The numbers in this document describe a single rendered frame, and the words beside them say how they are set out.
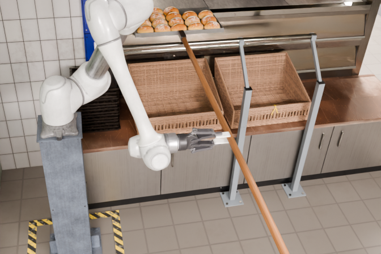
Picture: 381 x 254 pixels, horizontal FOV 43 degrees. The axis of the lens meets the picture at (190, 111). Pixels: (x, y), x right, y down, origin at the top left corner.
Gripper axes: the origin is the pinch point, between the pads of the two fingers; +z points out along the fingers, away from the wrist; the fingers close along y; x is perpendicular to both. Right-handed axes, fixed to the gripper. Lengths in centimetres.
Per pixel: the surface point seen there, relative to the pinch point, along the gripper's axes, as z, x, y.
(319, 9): 109, -128, 2
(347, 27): 135, -128, 17
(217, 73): 36, -116, 42
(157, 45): -12, -91, 3
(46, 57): -78, -128, 28
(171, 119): -5, -79, 50
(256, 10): 62, -128, 1
